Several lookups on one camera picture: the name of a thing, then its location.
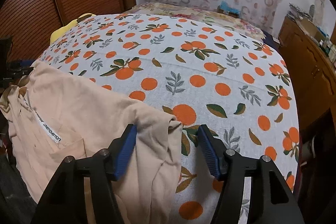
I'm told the dark navy bed sheet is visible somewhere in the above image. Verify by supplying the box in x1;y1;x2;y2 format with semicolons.
262;30;280;51

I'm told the stack of folded cloths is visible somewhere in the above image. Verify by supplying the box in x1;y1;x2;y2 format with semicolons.
288;3;312;20

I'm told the yellow plush toy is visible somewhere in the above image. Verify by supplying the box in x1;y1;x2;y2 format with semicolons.
50;13;94;45

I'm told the beige t-shirt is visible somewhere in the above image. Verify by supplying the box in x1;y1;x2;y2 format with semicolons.
1;61;182;223

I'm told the orange print grey blanket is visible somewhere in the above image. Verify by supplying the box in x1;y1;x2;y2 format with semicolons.
39;14;299;223

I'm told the beige side curtain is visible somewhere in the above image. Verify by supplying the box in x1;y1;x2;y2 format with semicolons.
313;0;326;27

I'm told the floral bed quilt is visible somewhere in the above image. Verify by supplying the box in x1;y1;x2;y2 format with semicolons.
125;2;265;42

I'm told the long wooden cabinet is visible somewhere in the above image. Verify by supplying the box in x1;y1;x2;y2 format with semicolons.
278;16;336;132

